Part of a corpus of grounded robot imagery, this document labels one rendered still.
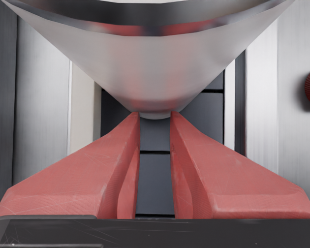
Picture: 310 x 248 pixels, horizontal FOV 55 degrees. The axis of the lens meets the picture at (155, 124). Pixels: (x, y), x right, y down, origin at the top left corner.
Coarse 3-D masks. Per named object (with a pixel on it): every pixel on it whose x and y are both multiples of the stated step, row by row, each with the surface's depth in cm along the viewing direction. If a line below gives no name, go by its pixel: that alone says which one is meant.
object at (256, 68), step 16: (272, 32) 10; (256, 48) 10; (272, 48) 10; (240, 64) 11; (256, 64) 10; (272, 64) 10; (240, 80) 11; (256, 80) 10; (272, 80) 10; (240, 96) 11; (256, 96) 10; (272, 96) 10; (240, 112) 11; (256, 112) 10; (272, 112) 10; (240, 128) 11; (256, 128) 10; (272, 128) 10; (240, 144) 11; (256, 144) 10; (272, 144) 10; (256, 160) 10; (272, 160) 10
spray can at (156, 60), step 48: (48, 0) 2; (96, 0) 2; (144, 0) 2; (192, 0) 2; (240, 0) 2; (288, 0) 3; (96, 48) 3; (144, 48) 3; (192, 48) 3; (240, 48) 4; (144, 96) 7; (192, 96) 10
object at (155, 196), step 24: (216, 96) 18; (120, 120) 18; (144, 120) 18; (168, 120) 18; (192, 120) 18; (216, 120) 18; (144, 144) 18; (168, 144) 18; (144, 168) 18; (168, 168) 18; (144, 192) 18; (168, 192) 18; (144, 216) 18; (168, 216) 18
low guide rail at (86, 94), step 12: (72, 72) 15; (84, 72) 15; (72, 84) 15; (84, 84) 15; (96, 84) 15; (72, 96) 15; (84, 96) 15; (96, 96) 15; (72, 108) 15; (84, 108) 15; (96, 108) 16; (72, 120) 15; (84, 120) 15; (96, 120) 16; (72, 132) 15; (84, 132) 15; (96, 132) 16; (72, 144) 15; (84, 144) 15
